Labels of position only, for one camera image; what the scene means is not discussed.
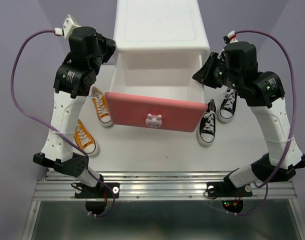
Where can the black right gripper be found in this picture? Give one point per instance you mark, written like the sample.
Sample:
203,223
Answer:
203,74

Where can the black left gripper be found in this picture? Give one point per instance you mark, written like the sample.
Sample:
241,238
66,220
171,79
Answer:
110,44

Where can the black sneaker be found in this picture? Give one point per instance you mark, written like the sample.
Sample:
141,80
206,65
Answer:
227,109
206,132

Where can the black sneaker front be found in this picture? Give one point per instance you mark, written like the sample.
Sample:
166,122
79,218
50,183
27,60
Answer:
206,132

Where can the dark pink drawer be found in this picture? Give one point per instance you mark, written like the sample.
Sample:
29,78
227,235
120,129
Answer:
157,91

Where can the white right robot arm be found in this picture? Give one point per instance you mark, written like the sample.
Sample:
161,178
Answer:
265,95

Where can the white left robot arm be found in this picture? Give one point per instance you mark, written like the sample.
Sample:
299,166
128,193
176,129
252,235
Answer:
72,84

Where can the orange sneaker near cabinet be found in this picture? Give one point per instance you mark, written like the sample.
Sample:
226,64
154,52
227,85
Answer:
101,107

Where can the white shoe cabinet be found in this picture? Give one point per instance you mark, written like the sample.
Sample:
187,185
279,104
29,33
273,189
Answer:
166,35

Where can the orange sneaker front left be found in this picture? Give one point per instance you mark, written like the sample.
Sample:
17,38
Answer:
85,140

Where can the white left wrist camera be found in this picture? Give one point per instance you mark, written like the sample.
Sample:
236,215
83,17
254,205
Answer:
68,26

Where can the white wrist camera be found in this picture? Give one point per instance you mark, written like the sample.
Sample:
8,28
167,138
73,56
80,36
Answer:
230,38
68,26

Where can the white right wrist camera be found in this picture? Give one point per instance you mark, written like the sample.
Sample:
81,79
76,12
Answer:
230,38

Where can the aluminium mounting rail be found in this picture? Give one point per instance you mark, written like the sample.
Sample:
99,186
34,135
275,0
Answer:
134,186

